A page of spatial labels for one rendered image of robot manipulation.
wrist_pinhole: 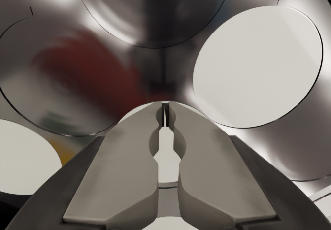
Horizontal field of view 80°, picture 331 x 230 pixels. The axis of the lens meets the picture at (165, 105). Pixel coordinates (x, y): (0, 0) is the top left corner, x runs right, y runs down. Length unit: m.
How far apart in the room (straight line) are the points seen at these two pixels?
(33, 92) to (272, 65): 0.19
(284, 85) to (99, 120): 0.16
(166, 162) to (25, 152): 0.14
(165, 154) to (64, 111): 0.10
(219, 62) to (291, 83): 0.06
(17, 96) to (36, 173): 0.09
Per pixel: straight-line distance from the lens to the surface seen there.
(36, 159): 0.24
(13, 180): 0.27
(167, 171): 0.22
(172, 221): 0.29
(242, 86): 0.18
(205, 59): 0.16
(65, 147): 0.21
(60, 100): 0.19
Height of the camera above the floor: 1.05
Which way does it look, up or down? 61 degrees down
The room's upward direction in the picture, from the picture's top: 177 degrees clockwise
